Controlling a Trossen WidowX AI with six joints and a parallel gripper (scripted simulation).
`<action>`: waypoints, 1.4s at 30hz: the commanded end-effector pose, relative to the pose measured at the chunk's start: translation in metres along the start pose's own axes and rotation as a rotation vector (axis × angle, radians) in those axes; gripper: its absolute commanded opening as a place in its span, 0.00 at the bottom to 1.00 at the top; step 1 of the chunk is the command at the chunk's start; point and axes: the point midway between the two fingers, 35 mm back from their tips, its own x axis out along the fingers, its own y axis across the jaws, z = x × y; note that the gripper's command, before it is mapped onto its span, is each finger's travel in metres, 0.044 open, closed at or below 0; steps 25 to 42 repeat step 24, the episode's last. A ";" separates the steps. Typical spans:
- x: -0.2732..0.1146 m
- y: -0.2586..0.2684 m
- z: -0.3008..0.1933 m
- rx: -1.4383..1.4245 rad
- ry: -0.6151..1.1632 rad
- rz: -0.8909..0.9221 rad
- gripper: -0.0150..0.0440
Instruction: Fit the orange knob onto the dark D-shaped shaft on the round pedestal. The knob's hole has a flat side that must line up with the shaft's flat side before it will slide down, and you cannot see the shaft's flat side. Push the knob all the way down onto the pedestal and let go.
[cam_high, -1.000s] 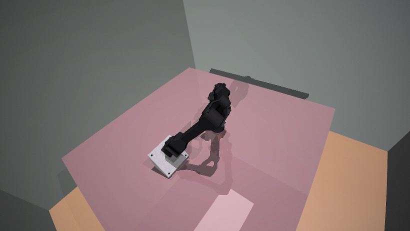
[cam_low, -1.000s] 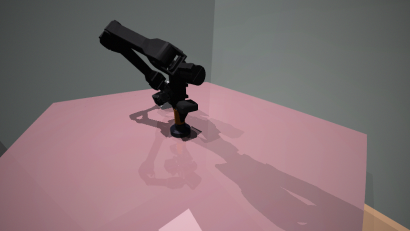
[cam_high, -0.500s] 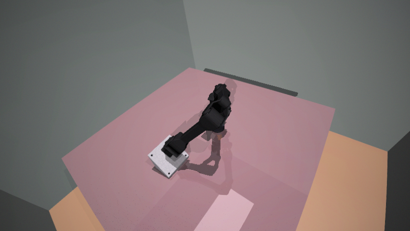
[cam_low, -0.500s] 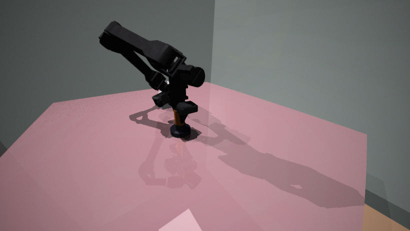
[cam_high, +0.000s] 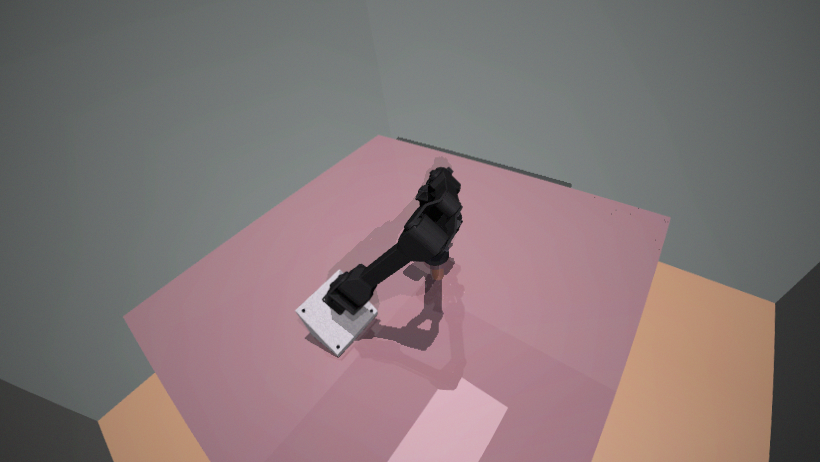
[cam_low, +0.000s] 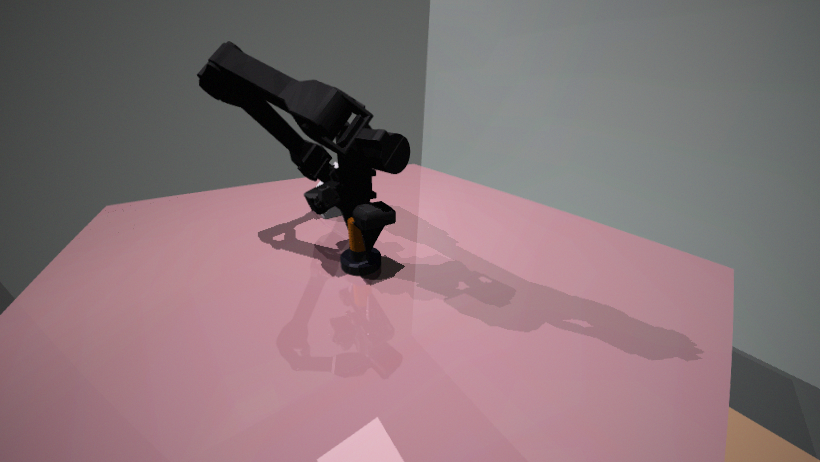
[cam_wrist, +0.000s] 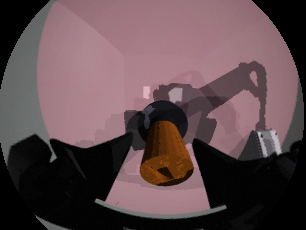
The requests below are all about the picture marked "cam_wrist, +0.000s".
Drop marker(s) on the dark round pedestal with short shaft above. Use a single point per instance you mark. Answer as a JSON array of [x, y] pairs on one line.
[[158, 111]]

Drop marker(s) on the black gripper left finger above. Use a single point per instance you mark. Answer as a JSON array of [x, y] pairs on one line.
[[98, 165]]

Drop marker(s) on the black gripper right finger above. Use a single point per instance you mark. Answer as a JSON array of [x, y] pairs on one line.
[[222, 174]]

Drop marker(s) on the orange knob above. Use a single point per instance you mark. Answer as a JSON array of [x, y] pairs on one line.
[[165, 161]]

